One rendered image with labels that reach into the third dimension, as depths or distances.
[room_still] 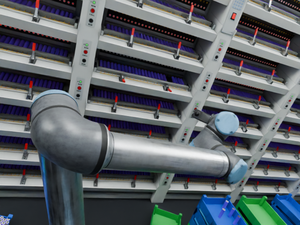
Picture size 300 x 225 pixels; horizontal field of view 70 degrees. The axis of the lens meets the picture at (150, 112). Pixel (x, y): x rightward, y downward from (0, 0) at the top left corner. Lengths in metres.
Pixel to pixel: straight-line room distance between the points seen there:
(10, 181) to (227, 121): 1.27
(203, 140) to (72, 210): 0.51
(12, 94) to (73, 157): 0.86
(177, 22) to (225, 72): 0.43
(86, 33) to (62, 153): 0.75
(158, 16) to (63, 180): 0.85
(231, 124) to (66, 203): 0.62
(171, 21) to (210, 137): 0.62
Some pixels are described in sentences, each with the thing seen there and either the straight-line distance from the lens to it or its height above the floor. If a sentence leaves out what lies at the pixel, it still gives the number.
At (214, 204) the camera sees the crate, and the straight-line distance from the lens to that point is 1.52.
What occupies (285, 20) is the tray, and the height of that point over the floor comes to 1.44.
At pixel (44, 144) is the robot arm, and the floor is 0.95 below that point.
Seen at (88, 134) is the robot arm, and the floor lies 0.99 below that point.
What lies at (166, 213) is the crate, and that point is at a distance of 1.71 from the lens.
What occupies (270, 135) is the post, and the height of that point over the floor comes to 0.71.
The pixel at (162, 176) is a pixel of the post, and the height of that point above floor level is 0.26.
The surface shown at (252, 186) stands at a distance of 2.27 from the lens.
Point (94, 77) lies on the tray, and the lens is 1.16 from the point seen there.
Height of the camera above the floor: 1.22
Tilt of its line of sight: 22 degrees down
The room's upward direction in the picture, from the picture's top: 18 degrees clockwise
